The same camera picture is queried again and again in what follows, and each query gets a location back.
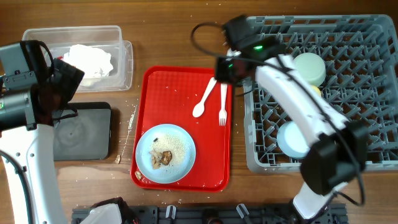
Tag white napkin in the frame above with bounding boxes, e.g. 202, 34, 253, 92
63, 44, 114, 78

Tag grey dishwasher rack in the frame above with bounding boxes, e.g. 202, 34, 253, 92
243, 15, 397, 173

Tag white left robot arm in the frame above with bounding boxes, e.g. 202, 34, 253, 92
1, 40, 84, 223

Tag light blue bowl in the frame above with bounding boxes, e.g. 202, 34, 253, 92
277, 121, 310, 159

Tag clear plastic waste bin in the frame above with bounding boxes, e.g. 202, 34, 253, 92
22, 26, 134, 92

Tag black waste tray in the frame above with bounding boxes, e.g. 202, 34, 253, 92
53, 102, 112, 161

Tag green bowl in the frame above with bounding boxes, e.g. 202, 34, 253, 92
294, 53, 326, 86

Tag white plastic fork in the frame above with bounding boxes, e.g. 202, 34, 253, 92
219, 83, 228, 126

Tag white plastic spoon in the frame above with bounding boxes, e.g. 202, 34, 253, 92
192, 77, 216, 118

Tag food crumb on table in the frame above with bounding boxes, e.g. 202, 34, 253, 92
115, 155, 121, 164

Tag light blue plate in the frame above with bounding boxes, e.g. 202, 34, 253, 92
133, 124, 197, 184

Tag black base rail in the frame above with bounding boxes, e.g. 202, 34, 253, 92
71, 203, 349, 224

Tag yellow cup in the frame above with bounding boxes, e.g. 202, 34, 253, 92
312, 85, 322, 96

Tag red plastic tray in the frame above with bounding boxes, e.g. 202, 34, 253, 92
130, 66, 233, 192

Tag food scraps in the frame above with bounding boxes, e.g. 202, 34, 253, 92
149, 138, 173, 169

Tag food crumb on tray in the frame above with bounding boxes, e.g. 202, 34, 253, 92
134, 170, 142, 180

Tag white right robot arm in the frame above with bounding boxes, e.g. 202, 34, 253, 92
215, 15, 369, 223

